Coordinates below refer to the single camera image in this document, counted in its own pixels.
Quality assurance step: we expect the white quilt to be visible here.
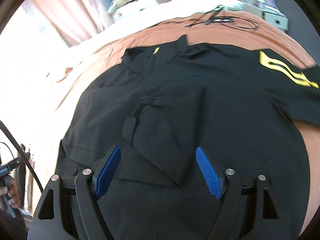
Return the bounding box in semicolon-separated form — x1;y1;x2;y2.
67;0;245;51

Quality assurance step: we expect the black cable on bed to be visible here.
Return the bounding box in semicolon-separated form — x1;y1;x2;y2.
184;4;259;32

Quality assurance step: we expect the orange-brown bed blanket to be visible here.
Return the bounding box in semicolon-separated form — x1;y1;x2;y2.
44;10;320;230

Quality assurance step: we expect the large black jacket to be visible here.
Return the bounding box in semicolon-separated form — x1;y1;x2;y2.
53;34;320;240

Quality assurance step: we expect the white bedside cabinet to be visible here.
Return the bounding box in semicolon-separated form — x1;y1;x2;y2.
243;0;289;33

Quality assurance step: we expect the black tether cable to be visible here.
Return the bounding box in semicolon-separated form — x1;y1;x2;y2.
0;120;45;194

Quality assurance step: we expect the left pink curtain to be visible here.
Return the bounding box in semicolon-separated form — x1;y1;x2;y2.
27;0;113;47

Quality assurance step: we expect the person left hand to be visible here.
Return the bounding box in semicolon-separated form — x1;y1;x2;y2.
0;178;21;212

